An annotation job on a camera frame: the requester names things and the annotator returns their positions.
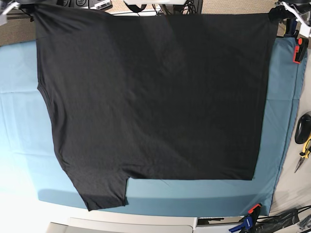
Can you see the blue clamp top right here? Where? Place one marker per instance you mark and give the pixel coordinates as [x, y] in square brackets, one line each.
[290, 29]

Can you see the black T-shirt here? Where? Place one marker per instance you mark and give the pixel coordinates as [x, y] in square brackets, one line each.
[177, 97]

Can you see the orange blue clamp bottom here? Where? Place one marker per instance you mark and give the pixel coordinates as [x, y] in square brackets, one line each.
[249, 221]

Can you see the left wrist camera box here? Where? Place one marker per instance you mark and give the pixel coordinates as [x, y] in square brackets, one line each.
[305, 27]

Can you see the orange black clamp top right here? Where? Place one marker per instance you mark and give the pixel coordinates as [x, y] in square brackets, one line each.
[300, 50]

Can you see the yellow handled pliers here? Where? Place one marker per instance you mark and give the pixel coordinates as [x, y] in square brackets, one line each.
[304, 154]

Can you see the black computer mouse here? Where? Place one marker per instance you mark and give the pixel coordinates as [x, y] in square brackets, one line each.
[303, 129]

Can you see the blue table cloth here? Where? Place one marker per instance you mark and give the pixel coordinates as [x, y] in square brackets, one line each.
[29, 168]

